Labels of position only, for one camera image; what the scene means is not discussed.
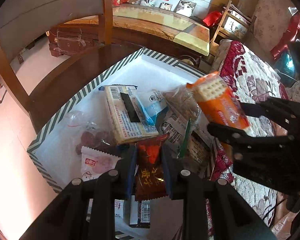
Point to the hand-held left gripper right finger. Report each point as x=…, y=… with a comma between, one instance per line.
x=168, y=175

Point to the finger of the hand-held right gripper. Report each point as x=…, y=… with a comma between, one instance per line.
x=240, y=140
x=265, y=111

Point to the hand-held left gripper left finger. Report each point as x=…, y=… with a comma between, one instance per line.
x=130, y=172

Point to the brown red candy packet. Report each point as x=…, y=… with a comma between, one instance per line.
x=150, y=175

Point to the orange cracker package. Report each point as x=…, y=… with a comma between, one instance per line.
x=222, y=105

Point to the pale yellow cracker package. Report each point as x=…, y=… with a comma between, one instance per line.
x=120, y=115

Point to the green white striped box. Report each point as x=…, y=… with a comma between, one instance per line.
x=150, y=72

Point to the clear bag of brown snacks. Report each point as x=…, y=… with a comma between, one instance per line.
x=182, y=100

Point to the floral fleece blanket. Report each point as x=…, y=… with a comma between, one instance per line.
x=255, y=80

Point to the pink white snack packet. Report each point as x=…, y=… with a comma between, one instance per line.
x=95, y=165

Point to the green snack packet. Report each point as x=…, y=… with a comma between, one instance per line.
x=185, y=140

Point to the black white snack packet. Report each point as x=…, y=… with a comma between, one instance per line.
x=140, y=212

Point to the white black-print packet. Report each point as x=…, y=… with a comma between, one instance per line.
x=175, y=130

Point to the teal bag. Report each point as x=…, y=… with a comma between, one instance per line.
x=283, y=66

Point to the blue white snack packet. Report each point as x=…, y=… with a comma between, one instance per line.
x=150, y=105

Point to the shiny red bag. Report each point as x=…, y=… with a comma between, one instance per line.
x=290, y=35

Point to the yellow round object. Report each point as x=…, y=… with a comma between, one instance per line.
x=191, y=62

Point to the floral fabric cover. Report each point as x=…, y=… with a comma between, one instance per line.
x=270, y=22

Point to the wooden shelf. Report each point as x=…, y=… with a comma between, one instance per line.
x=235, y=25

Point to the red cloth bundle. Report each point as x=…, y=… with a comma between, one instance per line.
x=212, y=18

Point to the wooden chair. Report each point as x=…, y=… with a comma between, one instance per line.
x=72, y=80

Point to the large framed wedding photo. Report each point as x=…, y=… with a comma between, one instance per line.
x=186, y=7

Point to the small framed photo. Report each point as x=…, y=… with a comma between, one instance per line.
x=166, y=6
x=148, y=2

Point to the glass-topped wooden cabinet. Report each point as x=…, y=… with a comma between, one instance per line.
x=140, y=22

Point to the brown teddy bear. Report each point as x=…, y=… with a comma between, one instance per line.
x=135, y=0

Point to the red jar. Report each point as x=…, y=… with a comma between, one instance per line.
x=116, y=0

